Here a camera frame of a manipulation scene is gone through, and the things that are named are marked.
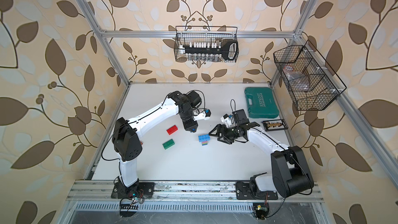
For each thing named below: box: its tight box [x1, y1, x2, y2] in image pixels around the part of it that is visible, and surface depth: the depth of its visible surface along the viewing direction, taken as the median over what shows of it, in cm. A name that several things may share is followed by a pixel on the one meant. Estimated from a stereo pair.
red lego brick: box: [166, 124, 179, 136], surface depth 96 cm
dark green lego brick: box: [162, 138, 176, 150], surface depth 91 cm
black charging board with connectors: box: [261, 118, 289, 132], surface depth 98 cm
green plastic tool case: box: [244, 87, 280, 119], surface depth 104 cm
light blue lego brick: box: [197, 133, 211, 143], surface depth 87 cm
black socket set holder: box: [179, 39, 238, 61], surface depth 85 cm
